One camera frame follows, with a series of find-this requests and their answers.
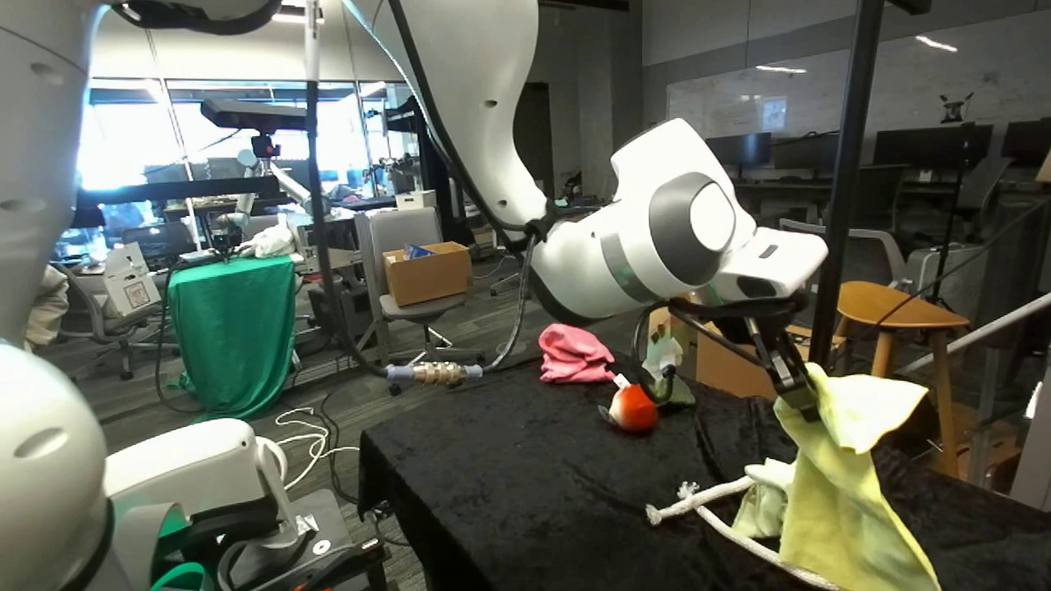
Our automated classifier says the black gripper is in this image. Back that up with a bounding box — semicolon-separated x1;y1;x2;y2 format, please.
738;294;828;421

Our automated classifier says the pale yellow cloth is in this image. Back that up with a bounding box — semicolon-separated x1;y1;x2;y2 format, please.
770;362;946;591

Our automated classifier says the white rope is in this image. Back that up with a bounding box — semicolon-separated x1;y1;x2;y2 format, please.
642;456;841;591

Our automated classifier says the pink cloth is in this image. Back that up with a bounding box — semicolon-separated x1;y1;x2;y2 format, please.
534;319;621;391

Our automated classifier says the black velvet tablecloth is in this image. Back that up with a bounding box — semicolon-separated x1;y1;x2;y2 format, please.
355;345;1051;591

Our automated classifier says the large cardboard box black tape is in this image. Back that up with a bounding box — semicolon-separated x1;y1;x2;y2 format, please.
642;303;849;407

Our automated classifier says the wooden stool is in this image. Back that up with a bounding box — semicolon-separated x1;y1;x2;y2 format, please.
836;277;977;477

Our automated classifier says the white mesh office chair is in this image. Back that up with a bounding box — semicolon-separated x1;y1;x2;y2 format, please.
849;225;912;296

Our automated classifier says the silver slanted metal pole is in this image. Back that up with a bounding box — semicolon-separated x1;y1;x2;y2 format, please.
894;289;1051;377

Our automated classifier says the black vertical pole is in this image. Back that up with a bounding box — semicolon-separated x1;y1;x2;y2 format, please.
806;0;887;374

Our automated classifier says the black computer monitor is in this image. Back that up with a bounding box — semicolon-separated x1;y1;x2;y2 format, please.
709;129;777;178
770;124;850;175
872;121;1000;175
1000;116;1051;172

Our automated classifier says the small cardboard box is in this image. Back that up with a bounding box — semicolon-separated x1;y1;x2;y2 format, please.
377;237;477;311

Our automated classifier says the green draped cloth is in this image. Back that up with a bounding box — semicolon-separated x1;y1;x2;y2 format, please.
160;253;302;421

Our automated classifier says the black drone wall figure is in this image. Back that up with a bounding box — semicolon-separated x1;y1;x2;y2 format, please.
935;89;978;124

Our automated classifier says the silver cable connector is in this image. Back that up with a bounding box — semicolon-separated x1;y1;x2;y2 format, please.
380;357;491;389

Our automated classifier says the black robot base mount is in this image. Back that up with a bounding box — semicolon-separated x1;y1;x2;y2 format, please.
214;488;388;591

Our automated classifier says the white floor cable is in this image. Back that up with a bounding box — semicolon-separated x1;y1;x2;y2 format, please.
252;398;359;488

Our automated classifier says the black camera on tripod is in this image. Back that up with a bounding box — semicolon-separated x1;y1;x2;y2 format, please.
248;129;283;164

